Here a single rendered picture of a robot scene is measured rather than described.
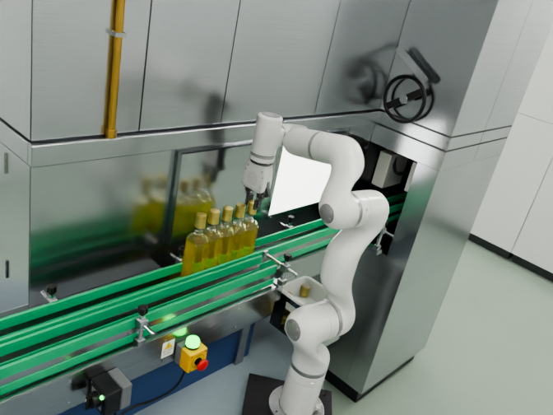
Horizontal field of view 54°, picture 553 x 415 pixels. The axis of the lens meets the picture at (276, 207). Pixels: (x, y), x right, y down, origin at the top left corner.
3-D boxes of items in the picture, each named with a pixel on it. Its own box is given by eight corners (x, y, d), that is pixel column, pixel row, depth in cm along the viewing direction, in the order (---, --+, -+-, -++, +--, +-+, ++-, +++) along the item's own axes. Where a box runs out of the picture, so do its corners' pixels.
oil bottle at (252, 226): (239, 263, 205) (249, 213, 196) (249, 271, 202) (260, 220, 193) (229, 268, 201) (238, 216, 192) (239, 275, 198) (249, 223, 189)
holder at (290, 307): (288, 301, 226) (295, 270, 219) (339, 338, 210) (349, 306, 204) (258, 314, 214) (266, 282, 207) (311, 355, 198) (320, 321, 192)
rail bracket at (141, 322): (141, 339, 158) (146, 301, 152) (156, 354, 153) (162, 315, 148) (130, 344, 155) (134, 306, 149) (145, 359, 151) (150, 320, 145)
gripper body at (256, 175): (243, 153, 184) (238, 184, 188) (264, 165, 178) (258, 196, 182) (259, 151, 189) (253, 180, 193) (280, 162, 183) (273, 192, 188)
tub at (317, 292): (302, 291, 220) (306, 273, 216) (345, 322, 207) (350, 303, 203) (272, 305, 207) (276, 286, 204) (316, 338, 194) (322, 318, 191)
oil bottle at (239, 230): (229, 268, 201) (238, 216, 192) (239, 275, 198) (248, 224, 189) (216, 272, 197) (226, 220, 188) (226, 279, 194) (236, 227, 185)
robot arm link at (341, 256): (293, 328, 171) (331, 316, 181) (318, 352, 163) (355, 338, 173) (333, 184, 150) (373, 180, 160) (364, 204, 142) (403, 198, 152)
